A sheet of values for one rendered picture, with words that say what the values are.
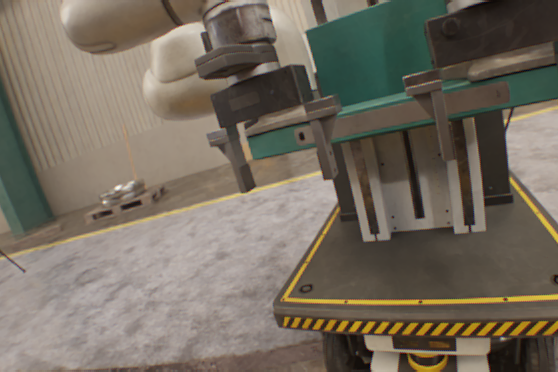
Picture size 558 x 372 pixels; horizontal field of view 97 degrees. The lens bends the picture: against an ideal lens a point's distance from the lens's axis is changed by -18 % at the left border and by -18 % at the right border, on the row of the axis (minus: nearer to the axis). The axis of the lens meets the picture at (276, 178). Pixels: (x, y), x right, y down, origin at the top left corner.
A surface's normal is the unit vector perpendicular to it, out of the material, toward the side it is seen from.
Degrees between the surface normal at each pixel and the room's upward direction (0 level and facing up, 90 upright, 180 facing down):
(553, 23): 90
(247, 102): 90
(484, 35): 90
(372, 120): 90
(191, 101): 118
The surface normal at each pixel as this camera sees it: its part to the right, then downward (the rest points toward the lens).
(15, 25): -0.07, 0.25
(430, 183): -0.42, 0.33
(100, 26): 0.06, 0.74
